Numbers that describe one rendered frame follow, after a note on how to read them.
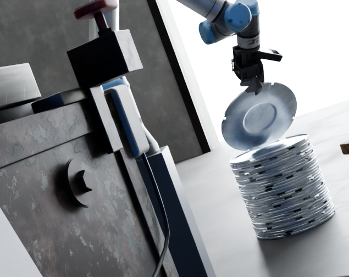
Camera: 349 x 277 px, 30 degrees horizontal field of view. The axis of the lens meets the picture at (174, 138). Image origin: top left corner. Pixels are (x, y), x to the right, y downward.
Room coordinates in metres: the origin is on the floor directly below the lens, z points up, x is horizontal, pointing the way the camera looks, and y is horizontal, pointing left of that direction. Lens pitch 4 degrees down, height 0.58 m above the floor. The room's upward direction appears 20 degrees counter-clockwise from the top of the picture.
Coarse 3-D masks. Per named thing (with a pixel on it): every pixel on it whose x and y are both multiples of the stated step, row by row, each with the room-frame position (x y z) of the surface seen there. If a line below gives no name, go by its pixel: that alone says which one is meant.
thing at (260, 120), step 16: (240, 96) 2.19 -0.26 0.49; (256, 96) 2.21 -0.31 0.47; (272, 96) 2.24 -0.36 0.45; (288, 96) 2.26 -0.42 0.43; (224, 112) 2.21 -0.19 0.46; (240, 112) 2.23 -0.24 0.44; (256, 112) 2.26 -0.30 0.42; (272, 112) 2.29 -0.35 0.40; (288, 112) 2.30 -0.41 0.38; (224, 128) 2.24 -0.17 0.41; (240, 128) 2.27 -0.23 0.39; (256, 128) 2.30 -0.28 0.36; (272, 128) 2.32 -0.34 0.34; (288, 128) 2.35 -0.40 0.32; (240, 144) 2.31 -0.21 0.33; (256, 144) 2.34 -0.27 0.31
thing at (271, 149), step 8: (296, 136) 2.37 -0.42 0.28; (304, 136) 2.29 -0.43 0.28; (272, 144) 2.40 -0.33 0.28; (280, 144) 2.27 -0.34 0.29; (288, 144) 2.25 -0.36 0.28; (296, 144) 2.17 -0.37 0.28; (248, 152) 2.42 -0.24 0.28; (256, 152) 2.29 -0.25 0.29; (264, 152) 2.24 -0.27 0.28; (272, 152) 2.15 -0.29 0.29; (232, 160) 2.35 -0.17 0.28; (240, 160) 2.28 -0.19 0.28; (248, 160) 2.18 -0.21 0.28
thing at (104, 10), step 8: (96, 0) 1.06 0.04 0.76; (104, 0) 1.07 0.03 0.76; (112, 0) 1.09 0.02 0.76; (80, 8) 1.07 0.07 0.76; (88, 8) 1.06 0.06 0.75; (96, 8) 1.06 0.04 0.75; (104, 8) 1.07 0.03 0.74; (112, 8) 1.10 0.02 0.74; (80, 16) 1.07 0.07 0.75; (88, 16) 1.10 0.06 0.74; (96, 16) 1.09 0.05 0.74; (104, 24) 1.09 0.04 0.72
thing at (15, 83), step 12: (0, 72) 0.99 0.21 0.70; (12, 72) 1.01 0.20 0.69; (24, 72) 1.04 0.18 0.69; (0, 84) 0.98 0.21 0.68; (12, 84) 1.00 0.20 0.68; (24, 84) 1.03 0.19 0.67; (36, 84) 1.06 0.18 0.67; (0, 96) 0.97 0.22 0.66; (12, 96) 0.99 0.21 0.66; (24, 96) 1.02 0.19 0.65; (36, 96) 1.05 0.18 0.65; (0, 108) 0.97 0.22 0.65
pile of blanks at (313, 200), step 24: (240, 168) 2.22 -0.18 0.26; (264, 168) 2.16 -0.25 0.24; (288, 168) 2.19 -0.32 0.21; (312, 168) 2.19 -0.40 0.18; (264, 192) 2.21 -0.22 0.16; (288, 192) 2.15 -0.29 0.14; (312, 192) 2.17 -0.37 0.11; (264, 216) 2.19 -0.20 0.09; (288, 216) 2.15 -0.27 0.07; (312, 216) 2.15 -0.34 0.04
